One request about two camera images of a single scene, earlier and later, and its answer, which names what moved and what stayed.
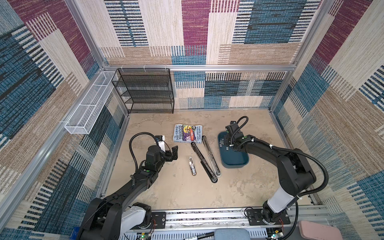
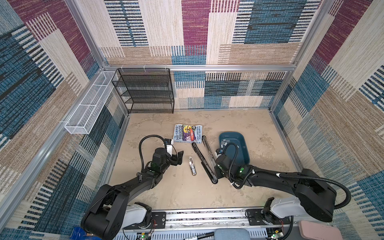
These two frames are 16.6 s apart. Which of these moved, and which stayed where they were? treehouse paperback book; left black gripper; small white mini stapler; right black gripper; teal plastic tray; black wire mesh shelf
Moved: left black gripper; right black gripper
Stayed: treehouse paperback book; black wire mesh shelf; teal plastic tray; small white mini stapler
